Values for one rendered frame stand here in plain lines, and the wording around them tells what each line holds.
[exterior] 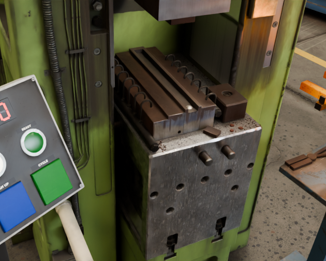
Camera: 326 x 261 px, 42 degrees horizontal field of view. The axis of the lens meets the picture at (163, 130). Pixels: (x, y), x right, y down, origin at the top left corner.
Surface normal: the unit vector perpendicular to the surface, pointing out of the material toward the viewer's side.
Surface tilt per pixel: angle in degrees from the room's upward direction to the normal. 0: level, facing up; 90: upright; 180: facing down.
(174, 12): 90
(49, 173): 60
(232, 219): 90
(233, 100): 0
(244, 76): 90
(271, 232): 0
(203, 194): 90
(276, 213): 0
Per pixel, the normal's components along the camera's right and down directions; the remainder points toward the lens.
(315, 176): 0.05, -0.81
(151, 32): 0.43, 0.54
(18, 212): 0.69, -0.06
